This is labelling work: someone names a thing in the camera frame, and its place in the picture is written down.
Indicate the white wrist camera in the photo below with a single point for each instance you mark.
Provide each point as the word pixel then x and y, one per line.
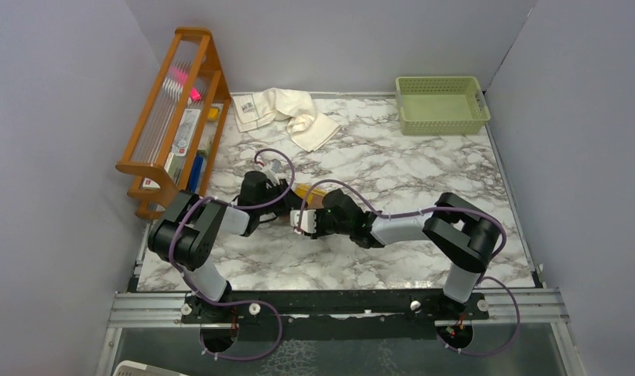
pixel 304 222
pixel 271 169

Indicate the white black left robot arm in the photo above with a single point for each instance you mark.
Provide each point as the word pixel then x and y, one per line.
pixel 187 231

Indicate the cream white towel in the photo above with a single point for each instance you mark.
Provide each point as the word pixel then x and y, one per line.
pixel 306 126

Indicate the green perforated plastic basket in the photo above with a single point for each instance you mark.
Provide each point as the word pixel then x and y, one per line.
pixel 441 105

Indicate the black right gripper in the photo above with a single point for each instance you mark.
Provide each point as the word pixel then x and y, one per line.
pixel 319 233

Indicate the wooden rack with rods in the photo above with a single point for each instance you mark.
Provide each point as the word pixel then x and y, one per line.
pixel 184 115

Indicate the blue item in rack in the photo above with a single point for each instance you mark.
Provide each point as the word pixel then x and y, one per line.
pixel 195 173

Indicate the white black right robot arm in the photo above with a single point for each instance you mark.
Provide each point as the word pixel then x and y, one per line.
pixel 466 235

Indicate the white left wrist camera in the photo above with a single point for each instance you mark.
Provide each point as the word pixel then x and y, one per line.
pixel 271 169

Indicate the yellow brown bear towel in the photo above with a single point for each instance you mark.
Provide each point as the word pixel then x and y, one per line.
pixel 314 198

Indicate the white tray corner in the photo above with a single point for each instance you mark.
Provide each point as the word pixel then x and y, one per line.
pixel 131 368

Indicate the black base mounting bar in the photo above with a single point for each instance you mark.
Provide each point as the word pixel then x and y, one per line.
pixel 264 316

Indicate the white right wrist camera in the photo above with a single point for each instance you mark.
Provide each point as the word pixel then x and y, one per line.
pixel 304 222

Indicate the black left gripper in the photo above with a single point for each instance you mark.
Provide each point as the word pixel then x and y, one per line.
pixel 290 201

